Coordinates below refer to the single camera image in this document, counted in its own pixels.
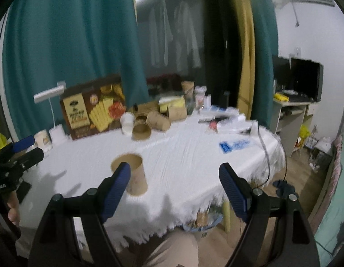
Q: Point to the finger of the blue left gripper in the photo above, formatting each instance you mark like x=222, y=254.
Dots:
x=23, y=144
x=28, y=160

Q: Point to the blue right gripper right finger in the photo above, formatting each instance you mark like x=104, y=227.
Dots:
x=236, y=189

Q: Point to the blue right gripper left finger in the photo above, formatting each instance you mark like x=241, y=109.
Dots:
x=113, y=188

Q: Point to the person's left hand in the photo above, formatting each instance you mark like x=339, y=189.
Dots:
x=13, y=213

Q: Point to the cream cartoon mug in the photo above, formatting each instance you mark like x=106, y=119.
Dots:
x=43, y=140

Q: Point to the upright brown paper cup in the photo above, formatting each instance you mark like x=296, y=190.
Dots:
x=137, y=185

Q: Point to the white desk lamp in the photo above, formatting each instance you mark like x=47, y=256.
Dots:
x=56, y=133

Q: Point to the blue white card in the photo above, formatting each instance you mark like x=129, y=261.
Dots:
x=231, y=146

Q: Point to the lying brown paper cup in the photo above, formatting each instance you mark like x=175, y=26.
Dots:
x=141, y=131

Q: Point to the white tablecloth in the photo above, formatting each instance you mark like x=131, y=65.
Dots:
x=181, y=167

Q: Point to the white paper cup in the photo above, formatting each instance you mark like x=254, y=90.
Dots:
x=127, y=121

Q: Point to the brown cracker box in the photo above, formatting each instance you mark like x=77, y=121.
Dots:
x=93, y=107

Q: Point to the grey desk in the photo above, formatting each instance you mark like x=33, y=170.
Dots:
x=287, y=119

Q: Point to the yellow butter box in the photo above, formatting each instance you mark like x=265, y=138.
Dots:
x=174, y=101

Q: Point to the brown cup at back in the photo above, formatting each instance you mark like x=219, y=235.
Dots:
x=188, y=89

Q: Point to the teal curtain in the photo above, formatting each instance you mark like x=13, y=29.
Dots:
x=74, y=41

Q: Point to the black monitor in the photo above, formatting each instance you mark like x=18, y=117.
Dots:
x=298, y=79

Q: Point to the yellow curtain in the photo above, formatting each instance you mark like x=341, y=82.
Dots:
x=244, y=17

